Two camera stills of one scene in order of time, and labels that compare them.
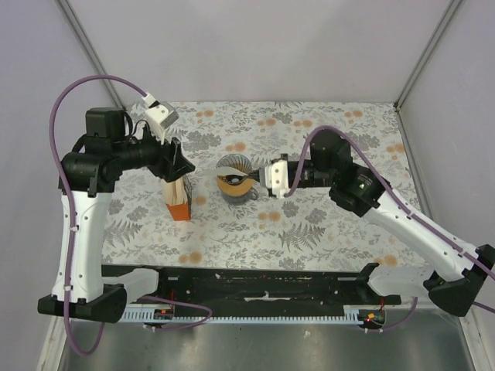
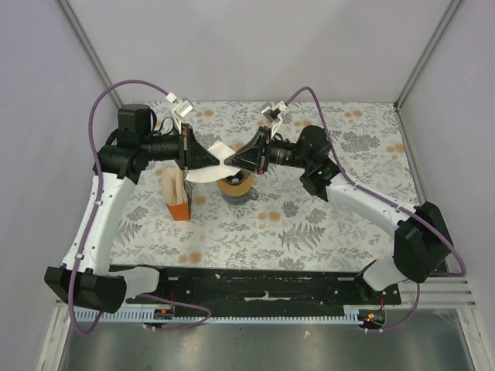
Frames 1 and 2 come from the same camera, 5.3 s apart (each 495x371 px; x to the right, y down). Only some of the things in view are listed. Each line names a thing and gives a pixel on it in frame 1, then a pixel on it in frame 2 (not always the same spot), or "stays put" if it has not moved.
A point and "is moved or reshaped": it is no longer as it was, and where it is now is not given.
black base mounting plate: x=259 y=286 stays put
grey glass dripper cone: x=237 y=161 is moved or reshaped
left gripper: x=171 y=163 -> x=192 y=154
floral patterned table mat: x=307 y=229 stays put
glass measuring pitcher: x=253 y=194 stays put
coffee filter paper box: x=178 y=197 stays put
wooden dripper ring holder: x=234 y=190 stays put
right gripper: x=254 y=175 -> x=251 y=158
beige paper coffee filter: x=229 y=171 is moved or reshaped
